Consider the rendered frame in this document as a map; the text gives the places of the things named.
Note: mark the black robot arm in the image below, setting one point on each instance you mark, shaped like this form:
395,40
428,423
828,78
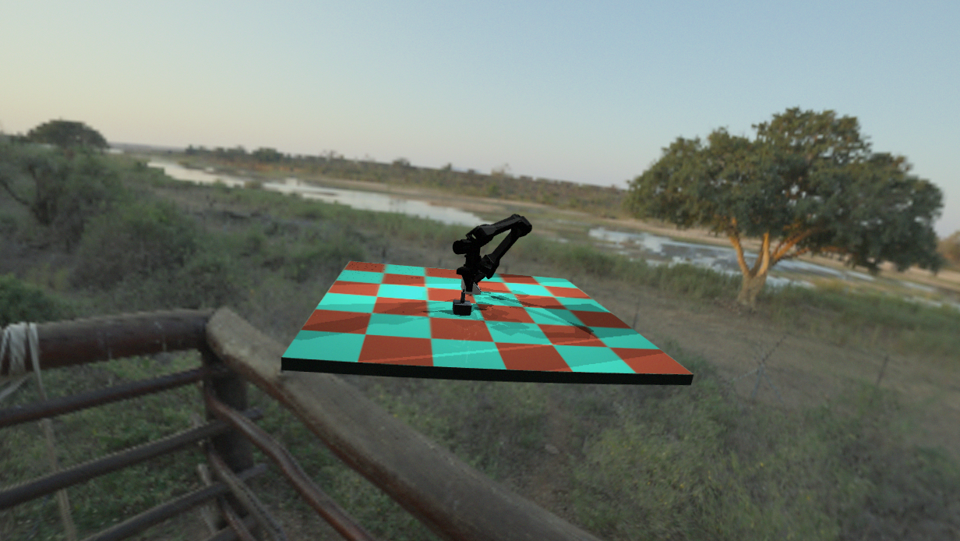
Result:
487,265

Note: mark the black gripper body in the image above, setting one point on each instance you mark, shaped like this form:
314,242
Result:
469,266

